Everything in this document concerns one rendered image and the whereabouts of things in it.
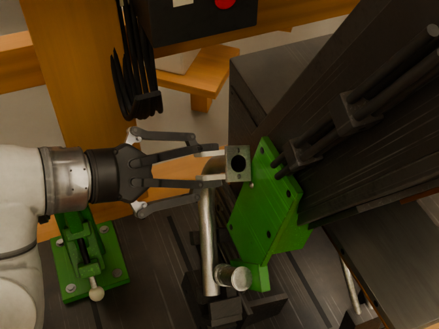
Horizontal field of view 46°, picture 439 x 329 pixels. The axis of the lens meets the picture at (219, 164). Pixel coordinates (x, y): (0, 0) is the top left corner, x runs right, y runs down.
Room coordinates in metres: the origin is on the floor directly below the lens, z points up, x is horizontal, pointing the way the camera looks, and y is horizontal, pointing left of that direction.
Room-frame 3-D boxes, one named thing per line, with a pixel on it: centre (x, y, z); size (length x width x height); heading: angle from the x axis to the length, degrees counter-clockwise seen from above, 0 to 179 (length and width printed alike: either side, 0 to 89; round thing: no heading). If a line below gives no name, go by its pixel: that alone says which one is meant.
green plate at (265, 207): (0.48, -0.09, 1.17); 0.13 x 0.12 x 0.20; 111
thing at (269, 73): (0.74, -0.19, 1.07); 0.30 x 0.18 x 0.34; 111
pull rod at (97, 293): (0.47, 0.23, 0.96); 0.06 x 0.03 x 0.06; 21
